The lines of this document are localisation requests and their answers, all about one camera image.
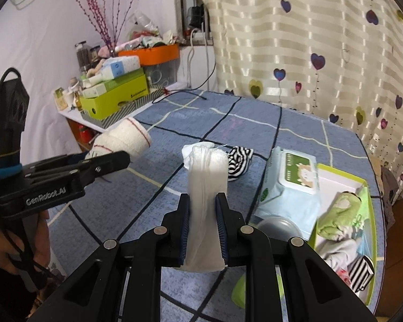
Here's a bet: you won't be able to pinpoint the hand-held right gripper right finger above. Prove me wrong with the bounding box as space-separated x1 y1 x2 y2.
215 192 378 322

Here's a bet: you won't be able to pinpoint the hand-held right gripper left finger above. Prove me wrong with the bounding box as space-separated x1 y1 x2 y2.
34 193 190 322

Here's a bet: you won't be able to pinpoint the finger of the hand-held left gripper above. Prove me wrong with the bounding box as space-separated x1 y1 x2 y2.
23 150 132 188

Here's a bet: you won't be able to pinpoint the white pad pack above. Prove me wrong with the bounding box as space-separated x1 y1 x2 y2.
183 146 229 272

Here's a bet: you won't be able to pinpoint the green floral cloth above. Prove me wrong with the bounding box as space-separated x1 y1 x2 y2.
316 188 370 240

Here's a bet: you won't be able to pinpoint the lime tray box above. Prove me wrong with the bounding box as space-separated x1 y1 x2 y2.
307 163 378 304

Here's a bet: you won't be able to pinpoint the red bottle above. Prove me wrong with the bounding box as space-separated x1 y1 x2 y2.
77 124 94 145

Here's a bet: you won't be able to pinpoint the green striped tray box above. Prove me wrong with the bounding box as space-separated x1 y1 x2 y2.
81 89 165 133

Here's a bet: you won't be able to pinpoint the grey round container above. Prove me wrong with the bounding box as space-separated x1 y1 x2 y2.
255 216 304 242

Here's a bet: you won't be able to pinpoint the white side table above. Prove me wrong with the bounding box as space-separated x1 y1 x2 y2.
59 107 111 138

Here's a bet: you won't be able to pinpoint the lime cardboard box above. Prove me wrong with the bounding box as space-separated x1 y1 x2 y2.
80 74 150 120

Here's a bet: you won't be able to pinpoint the black white striped cloth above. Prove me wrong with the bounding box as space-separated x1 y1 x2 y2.
226 147 255 182

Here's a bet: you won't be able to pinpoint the white cloth bundle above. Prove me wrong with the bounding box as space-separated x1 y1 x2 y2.
182 142 215 170

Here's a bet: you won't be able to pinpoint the green white carton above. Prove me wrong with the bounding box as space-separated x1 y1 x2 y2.
82 68 145 98

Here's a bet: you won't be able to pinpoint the light blue wet wipes pack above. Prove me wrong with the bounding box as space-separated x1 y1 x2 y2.
253 147 321 239

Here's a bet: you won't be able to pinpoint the white blue tissue pack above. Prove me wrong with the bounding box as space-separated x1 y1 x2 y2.
101 56 141 79

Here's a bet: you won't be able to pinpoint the clear plastic storage box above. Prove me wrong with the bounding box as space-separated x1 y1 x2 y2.
143 60 179 91

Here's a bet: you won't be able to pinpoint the blue plaid bed sheet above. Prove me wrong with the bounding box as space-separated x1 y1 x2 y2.
45 90 387 322

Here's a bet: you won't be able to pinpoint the dark glass jar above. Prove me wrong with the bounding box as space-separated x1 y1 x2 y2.
74 41 91 71

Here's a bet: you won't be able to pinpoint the orange plastic basket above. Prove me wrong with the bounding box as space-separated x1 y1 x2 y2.
117 43 180 67

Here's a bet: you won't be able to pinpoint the grey cloth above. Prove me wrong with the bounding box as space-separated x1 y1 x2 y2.
322 238 363 269

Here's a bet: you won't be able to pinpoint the clutter pile in basket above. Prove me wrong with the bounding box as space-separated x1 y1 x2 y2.
116 12 180 52

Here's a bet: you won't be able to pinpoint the striped folded cloth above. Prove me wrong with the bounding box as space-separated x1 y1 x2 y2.
347 255 375 292

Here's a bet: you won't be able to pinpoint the purple flower branches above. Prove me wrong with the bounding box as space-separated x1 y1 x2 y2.
74 0 145 52

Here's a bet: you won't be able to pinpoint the black power adapter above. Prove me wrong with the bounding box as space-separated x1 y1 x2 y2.
187 5 207 29

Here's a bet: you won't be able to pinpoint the heart print curtain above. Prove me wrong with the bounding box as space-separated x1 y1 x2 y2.
185 0 403 205

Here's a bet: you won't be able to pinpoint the black cable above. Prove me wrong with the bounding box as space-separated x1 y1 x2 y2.
153 50 219 104

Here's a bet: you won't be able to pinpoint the white cable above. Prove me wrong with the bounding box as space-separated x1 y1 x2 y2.
186 28 210 89

